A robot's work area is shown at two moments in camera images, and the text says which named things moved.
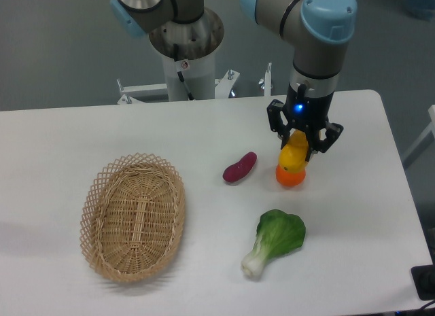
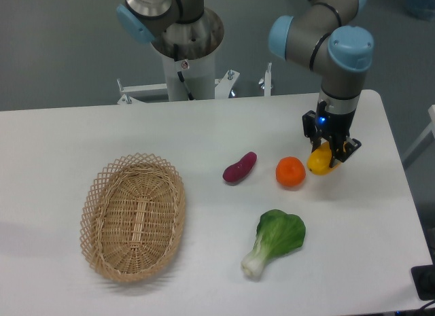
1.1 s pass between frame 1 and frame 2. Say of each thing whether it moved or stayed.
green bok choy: stayed
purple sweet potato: stayed
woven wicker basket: stayed
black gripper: moved
